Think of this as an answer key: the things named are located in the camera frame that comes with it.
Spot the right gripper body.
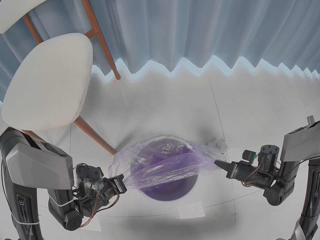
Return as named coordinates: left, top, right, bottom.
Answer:
left=226, top=161, right=260, bottom=184

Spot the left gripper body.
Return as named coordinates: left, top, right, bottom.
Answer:
left=100, top=174, right=127, bottom=204

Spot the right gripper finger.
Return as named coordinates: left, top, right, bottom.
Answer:
left=214, top=160, right=233, bottom=172

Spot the purple plastic bag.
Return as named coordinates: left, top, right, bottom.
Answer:
left=107, top=135, right=227, bottom=202

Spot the white trash bin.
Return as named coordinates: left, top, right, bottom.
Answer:
left=130, top=135, right=199, bottom=204

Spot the crumpled clear wrapper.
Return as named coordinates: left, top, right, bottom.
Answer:
left=207, top=138, right=228, bottom=154

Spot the white padded wooden chair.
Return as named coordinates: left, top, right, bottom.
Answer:
left=0, top=0, right=122, bottom=156

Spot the pale blue curtain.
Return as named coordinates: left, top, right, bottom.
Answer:
left=0, top=0, right=320, bottom=103

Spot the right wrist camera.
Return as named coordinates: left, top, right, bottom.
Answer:
left=242, top=149, right=258, bottom=165

